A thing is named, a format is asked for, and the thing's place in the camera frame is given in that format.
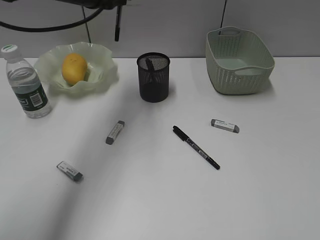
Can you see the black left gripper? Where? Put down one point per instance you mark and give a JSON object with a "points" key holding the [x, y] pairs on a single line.
{"points": [[96, 4]]}

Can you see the black marker pen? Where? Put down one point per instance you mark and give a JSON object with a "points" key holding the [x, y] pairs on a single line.
{"points": [[118, 23], [151, 70], [185, 138]]}

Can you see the yellow mango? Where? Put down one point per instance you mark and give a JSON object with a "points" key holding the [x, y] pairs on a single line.
{"points": [[74, 68]]}

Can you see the clear plastic water bottle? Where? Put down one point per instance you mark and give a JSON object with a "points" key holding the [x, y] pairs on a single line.
{"points": [[25, 83]]}

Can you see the pale green wavy plate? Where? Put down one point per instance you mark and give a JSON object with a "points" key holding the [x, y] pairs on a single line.
{"points": [[101, 71]]}

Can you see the black mesh pen holder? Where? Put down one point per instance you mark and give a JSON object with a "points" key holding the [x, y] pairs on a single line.
{"points": [[159, 91]]}

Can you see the grey white eraser centre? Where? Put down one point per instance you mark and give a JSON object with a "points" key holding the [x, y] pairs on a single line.
{"points": [[114, 133]]}

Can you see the grey white eraser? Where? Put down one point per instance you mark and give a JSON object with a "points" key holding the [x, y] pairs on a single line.
{"points": [[70, 171], [114, 133], [225, 126]]}

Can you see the pale green plastic basket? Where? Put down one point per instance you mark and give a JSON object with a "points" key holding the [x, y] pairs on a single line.
{"points": [[237, 61]]}

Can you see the grey white eraser front left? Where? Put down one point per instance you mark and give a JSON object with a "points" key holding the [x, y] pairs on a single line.
{"points": [[70, 171]]}

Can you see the grey white eraser right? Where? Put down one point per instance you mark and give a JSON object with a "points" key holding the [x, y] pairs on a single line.
{"points": [[225, 126]]}

